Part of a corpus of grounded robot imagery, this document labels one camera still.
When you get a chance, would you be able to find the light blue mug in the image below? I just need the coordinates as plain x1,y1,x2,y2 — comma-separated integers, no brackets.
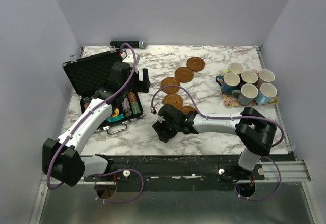
255,83,277,106

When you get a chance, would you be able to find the grey blue mug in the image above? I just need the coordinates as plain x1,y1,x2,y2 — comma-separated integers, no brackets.
231,84,259,106

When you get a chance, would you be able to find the pink mug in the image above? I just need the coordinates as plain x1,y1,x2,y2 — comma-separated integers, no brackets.
258,69,275,82

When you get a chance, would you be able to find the aluminium mounting rail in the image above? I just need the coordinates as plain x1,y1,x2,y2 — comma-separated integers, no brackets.
40,160,311,184

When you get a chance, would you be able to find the floral serving tray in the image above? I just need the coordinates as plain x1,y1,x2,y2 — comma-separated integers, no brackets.
222,94,278,107

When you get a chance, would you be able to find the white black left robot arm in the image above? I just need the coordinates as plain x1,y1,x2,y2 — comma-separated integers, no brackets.
42,62,150,190

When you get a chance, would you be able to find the yellow dealer button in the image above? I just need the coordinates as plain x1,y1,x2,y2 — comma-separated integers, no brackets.
111,108,119,117

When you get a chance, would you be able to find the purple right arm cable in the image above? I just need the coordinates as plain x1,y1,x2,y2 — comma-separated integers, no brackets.
151,84,285,201

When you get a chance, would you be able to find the teal mug middle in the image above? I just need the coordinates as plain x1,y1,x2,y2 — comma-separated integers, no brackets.
241,70,258,85

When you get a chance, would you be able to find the teal rectangular block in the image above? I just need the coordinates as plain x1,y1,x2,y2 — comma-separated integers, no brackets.
107,114,124,123

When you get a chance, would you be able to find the light green mug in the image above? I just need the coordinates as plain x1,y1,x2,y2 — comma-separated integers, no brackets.
222,62,245,76

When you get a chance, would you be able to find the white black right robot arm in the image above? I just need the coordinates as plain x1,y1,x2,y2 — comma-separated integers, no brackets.
152,104,277,179

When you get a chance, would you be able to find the brown wooden coaster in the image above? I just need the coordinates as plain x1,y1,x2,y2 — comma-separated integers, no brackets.
163,93,183,109
160,77,180,94
175,67,194,83
186,57,205,72
180,105,196,115

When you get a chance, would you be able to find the dark blue mug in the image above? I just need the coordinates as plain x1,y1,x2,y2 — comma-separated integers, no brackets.
216,73,241,95

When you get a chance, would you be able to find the black poker chip case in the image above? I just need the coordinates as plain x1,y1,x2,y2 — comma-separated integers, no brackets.
63,51,144,131

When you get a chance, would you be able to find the black microphone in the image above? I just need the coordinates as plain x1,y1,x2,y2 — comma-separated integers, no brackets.
110,40,147,49

